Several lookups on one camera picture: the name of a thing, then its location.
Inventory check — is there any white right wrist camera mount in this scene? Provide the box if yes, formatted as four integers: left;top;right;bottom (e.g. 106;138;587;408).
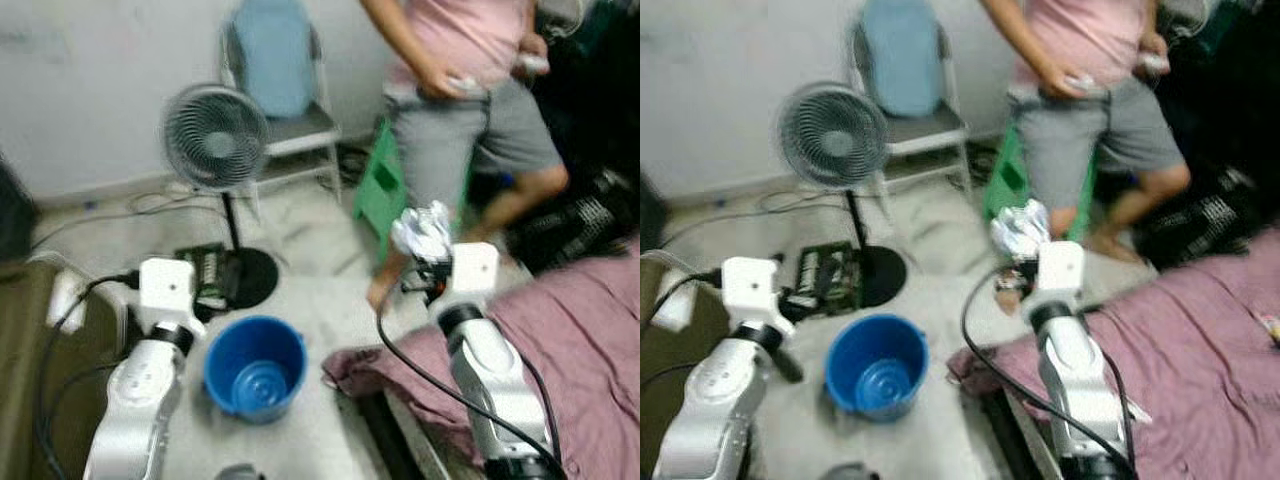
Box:
447;243;501;313
1035;240;1086;306

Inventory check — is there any green black box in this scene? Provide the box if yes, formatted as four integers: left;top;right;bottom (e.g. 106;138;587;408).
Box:
175;243;241;311
795;243;861;316

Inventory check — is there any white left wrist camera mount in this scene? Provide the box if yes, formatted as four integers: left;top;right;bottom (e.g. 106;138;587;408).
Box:
720;257;793;336
138;258;206;338

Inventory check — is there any black left wrist camera cable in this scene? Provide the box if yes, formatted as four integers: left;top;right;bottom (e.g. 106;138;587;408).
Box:
35;270;141;480
645;268;723;331

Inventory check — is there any black white striped bag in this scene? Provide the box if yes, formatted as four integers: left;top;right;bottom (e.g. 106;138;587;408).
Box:
1135;165;1280;271
505;170;641;276

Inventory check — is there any black bed frame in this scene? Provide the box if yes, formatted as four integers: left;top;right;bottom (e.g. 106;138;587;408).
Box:
355;390;431;480
980;390;1046;480

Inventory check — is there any light blue chair cushion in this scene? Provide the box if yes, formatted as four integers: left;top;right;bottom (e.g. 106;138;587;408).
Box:
232;0;313;119
860;0;946;119

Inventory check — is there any green plastic stool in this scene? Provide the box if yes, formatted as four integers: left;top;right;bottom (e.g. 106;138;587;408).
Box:
982;125;1096;241
352;118;476;241

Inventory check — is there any grey folding chair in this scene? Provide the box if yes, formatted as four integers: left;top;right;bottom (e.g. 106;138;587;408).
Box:
850;0;976;201
218;0;346;201

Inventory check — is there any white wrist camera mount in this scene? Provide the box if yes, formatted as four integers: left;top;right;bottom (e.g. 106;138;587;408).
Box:
720;257;793;336
138;258;206;338
1035;240;1086;306
447;243;501;313

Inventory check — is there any olive green cloth furniture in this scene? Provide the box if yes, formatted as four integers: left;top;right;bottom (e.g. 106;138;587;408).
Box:
0;260;126;480
640;290;736;480

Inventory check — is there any white paper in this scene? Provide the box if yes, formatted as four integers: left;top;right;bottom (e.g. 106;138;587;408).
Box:
390;200;453;263
990;198;1051;261

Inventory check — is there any person in pink shirt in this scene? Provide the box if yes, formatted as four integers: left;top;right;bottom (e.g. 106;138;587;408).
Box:
985;0;1193;266
360;0;571;311

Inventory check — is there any grey standing fan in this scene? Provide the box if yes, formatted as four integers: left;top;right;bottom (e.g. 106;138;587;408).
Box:
160;83;281;311
775;80;906;309

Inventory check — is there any blue plastic bucket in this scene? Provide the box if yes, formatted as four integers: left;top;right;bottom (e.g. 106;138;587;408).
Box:
203;315;309;421
825;313;929;419

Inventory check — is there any purple bed sheet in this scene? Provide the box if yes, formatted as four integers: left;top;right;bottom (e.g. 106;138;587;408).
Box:
322;235;641;480
948;225;1280;480

